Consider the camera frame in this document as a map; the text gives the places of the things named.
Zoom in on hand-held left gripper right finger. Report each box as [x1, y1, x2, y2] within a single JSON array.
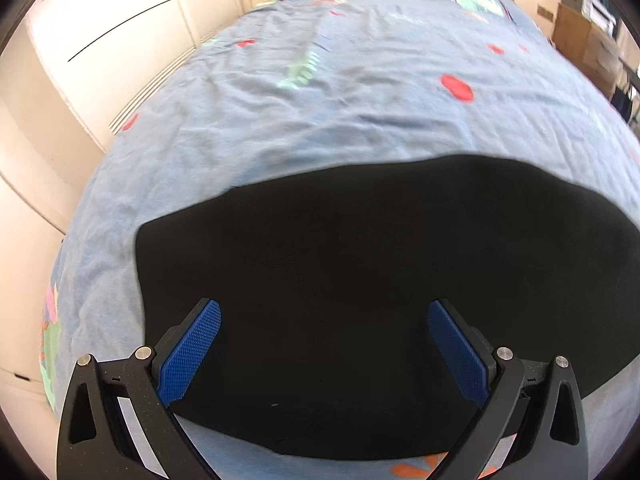
[[428, 298, 590, 480]]

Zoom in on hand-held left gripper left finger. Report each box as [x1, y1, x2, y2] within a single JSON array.
[[56, 297, 222, 480]]

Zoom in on black pants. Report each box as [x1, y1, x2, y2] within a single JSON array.
[[134, 152, 640, 461]]

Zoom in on blue printed bed sheet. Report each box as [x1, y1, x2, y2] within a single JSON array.
[[39, 0, 640, 480]]

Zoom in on dark cloth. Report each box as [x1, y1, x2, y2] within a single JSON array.
[[610, 79, 640, 122]]

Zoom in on white wardrobe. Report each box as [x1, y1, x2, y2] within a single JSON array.
[[25, 0, 251, 151]]

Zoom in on brown wooden cabinet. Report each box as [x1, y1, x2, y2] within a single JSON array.
[[552, 2, 622, 97]]

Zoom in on stack of storage boxes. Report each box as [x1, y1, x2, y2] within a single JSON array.
[[560, 0, 619, 31]]

